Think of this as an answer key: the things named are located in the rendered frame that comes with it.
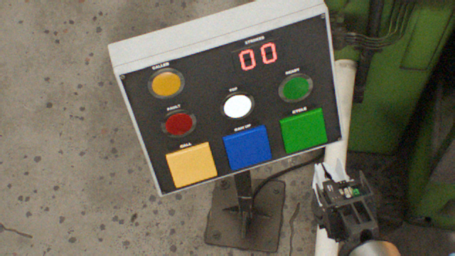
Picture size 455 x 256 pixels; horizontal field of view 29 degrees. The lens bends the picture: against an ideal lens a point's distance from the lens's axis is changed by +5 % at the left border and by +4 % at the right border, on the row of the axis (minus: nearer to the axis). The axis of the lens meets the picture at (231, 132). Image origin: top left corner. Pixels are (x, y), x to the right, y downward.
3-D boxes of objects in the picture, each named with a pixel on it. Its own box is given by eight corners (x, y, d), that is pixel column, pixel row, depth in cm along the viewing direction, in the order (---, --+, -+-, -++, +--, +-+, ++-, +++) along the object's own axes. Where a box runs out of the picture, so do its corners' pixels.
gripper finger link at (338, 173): (338, 137, 136) (357, 176, 129) (340, 164, 140) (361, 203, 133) (318, 143, 136) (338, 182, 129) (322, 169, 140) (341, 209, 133)
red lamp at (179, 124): (193, 138, 141) (190, 129, 137) (165, 135, 142) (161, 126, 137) (195, 121, 142) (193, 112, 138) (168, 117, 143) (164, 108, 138)
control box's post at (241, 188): (253, 220, 245) (237, 75, 143) (239, 218, 246) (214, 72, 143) (254, 207, 246) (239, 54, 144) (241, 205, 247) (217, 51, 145)
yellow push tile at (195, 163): (218, 175, 148) (209, 144, 143) (176, 188, 148) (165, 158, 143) (215, 169, 149) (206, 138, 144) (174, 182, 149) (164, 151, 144)
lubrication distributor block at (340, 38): (350, 59, 181) (356, 30, 168) (320, 56, 181) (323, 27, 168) (352, 43, 182) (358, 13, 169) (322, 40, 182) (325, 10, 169)
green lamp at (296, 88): (308, 103, 142) (309, 93, 138) (280, 99, 143) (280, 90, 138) (310, 85, 143) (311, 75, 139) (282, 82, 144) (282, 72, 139)
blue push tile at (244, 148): (272, 158, 149) (265, 127, 144) (231, 171, 149) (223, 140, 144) (270, 152, 150) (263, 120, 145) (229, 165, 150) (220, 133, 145)
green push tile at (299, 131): (328, 142, 149) (323, 109, 144) (286, 154, 149) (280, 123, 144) (325, 135, 150) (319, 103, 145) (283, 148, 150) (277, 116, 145)
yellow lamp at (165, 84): (180, 99, 136) (178, 89, 131) (151, 96, 136) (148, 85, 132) (183, 81, 137) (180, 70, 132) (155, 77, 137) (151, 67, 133)
